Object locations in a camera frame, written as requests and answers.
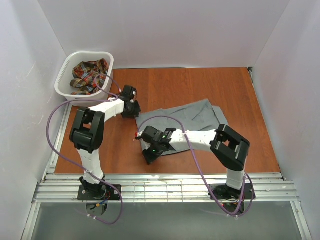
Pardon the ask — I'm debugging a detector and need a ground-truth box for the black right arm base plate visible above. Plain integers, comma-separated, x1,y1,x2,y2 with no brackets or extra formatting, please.
209,183,256,201

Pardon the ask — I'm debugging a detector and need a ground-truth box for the grey long sleeve shirt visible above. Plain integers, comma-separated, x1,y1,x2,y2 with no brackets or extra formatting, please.
135,98,229,158

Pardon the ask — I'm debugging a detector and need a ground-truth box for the white plastic laundry basket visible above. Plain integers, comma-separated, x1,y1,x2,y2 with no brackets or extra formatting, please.
54,51,114,107

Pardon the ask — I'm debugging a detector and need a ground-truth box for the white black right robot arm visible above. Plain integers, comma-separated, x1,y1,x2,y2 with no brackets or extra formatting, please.
135,124,250,191

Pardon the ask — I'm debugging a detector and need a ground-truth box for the plaid long sleeve shirt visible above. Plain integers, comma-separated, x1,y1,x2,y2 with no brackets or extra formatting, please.
69,58,109,96

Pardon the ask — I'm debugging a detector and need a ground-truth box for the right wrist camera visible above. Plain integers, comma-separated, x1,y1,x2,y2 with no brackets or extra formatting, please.
134,131,143,141

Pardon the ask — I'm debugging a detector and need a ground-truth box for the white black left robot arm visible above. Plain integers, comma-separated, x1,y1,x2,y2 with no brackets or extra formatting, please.
69,85,141,187

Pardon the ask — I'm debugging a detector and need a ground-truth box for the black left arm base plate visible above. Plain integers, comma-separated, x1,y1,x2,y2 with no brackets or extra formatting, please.
77,184,122,201

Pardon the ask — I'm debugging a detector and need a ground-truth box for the aluminium rail frame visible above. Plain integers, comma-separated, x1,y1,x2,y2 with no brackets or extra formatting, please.
21,172,312,240

